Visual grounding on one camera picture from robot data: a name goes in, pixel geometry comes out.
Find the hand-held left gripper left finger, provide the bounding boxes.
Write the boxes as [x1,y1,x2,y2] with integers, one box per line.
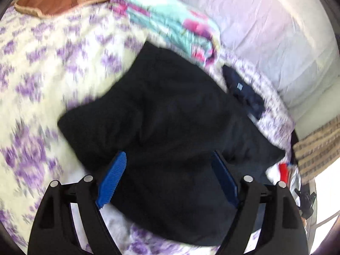
[27,151,127,255]

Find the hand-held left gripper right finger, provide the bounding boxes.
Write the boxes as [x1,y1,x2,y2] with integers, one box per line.
[211,150,311,255]

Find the black pants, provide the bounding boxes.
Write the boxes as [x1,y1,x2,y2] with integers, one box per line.
[57,41,285,246]

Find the red and white item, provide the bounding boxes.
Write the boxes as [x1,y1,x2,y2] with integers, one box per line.
[266,161,302,189]

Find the black glove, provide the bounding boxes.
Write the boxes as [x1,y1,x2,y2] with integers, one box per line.
[294,184,316,220]

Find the navy folded garment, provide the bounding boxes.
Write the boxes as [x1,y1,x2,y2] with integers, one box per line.
[222,64,265,120]

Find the purple floral bed sheet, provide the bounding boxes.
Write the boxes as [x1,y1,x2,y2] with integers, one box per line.
[0,3,295,255]

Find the turquoise floral folded quilt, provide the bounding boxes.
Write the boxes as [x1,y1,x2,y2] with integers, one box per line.
[110,0,222,67]

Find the lavender wall padding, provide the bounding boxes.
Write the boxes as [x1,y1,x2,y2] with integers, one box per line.
[127,0,339,109]

